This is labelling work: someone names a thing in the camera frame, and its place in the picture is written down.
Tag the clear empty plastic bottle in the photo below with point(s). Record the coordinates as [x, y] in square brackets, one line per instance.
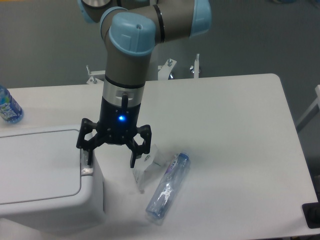
[168, 187]

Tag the black device at table edge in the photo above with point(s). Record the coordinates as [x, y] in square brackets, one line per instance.
[312, 214]

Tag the blue labelled drink bottle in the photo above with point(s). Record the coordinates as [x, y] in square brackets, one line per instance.
[10, 110]

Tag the white frame at right edge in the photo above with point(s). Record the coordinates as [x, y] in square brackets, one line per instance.
[310, 112]

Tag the crumpled white paper wrapper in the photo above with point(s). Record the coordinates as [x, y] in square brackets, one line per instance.
[147, 166]

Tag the white plastic trash can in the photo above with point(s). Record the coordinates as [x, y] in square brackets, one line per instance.
[41, 186]

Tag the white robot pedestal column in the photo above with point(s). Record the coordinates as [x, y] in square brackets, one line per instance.
[152, 73]

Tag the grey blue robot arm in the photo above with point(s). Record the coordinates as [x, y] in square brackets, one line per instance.
[130, 30]

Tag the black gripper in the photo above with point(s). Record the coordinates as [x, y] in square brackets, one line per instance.
[115, 126]

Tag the white pedestal base frame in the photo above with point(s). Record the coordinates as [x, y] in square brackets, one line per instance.
[166, 71]

